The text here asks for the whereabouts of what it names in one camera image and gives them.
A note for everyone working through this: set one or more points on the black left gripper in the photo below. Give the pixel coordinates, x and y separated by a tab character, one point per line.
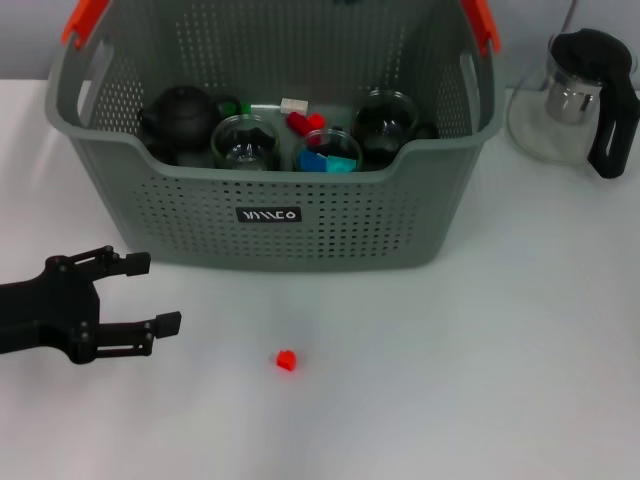
45	310

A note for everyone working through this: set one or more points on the small orange toy brick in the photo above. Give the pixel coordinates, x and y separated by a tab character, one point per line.
286	361

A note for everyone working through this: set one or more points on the glass teacup with black base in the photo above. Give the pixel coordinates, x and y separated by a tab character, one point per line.
382	125
245	150
340	145

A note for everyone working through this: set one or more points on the green toy brick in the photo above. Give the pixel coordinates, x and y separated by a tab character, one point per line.
229	106

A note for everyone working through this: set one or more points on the blue toy plate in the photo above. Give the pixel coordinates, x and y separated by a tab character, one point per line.
311	161

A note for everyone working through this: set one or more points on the dark red toy brick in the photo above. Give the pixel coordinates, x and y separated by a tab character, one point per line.
296	122

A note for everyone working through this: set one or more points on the teal toy plate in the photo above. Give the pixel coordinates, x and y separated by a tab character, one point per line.
342	164

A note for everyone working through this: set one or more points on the clear beige toy brick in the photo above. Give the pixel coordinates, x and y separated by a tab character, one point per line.
294	105

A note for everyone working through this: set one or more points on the orange sloped toy brick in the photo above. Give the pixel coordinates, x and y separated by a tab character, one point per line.
316	122

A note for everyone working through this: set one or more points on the grey perforated storage basket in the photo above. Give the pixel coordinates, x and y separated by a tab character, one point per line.
300	240

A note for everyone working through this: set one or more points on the black brand label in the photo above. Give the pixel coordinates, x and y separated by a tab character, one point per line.
268	215

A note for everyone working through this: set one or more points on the black clay teapot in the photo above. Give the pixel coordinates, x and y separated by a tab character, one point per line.
182	120

